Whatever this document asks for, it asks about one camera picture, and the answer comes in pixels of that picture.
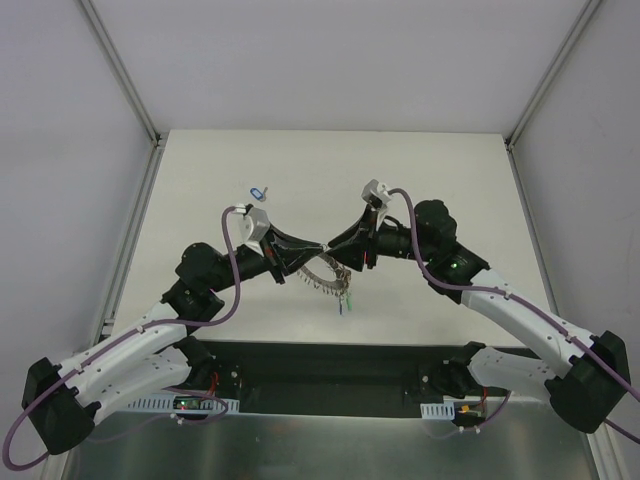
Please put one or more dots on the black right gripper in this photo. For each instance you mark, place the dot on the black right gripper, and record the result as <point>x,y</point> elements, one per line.
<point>368,245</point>

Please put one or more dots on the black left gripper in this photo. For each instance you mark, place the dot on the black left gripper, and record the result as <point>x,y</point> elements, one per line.
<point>275,258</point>

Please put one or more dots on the large metal keyring with rings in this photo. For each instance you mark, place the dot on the large metal keyring with rings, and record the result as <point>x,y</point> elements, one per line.
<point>336,281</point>

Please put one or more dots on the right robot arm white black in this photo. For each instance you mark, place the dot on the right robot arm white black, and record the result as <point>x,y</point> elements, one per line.
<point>582,376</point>

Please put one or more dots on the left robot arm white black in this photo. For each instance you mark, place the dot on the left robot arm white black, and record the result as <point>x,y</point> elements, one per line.
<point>65,401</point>

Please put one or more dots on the blue tagged key on table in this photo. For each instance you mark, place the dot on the blue tagged key on table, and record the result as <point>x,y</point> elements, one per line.
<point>259,194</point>

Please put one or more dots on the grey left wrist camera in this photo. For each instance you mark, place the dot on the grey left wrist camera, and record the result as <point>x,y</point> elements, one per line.
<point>253,225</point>

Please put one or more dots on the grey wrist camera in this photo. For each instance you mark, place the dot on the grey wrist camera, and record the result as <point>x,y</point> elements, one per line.
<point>253,225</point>
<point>376,195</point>

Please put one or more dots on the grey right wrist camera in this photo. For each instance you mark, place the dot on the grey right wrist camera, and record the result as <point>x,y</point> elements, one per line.
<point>376,195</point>

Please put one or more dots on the left side frame rail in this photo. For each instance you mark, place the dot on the left side frame rail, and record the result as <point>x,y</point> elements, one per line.
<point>108,308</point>

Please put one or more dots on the frame rail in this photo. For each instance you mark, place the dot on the frame rail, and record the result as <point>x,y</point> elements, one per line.
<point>549,306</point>
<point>108,308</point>

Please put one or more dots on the right side frame rail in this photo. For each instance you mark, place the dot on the right side frame rail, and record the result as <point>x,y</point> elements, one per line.
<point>549,306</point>

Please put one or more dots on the right white cable duct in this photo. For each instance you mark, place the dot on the right white cable duct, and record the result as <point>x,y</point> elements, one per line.
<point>444,411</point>

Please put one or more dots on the white cable duct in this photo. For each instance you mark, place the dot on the white cable duct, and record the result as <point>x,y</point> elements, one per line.
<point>189,404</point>
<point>444,411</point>

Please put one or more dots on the left white cable duct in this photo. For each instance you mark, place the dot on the left white cable duct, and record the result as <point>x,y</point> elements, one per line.
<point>189,404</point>

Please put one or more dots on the left aluminium frame post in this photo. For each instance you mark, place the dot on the left aluminium frame post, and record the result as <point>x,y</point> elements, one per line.
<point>119,70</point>

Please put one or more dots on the aluminium frame post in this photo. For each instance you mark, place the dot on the aluminium frame post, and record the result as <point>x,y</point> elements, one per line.
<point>568,45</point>
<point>119,70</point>

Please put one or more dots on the right aluminium frame post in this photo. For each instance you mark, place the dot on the right aluminium frame post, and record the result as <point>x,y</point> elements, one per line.
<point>568,45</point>

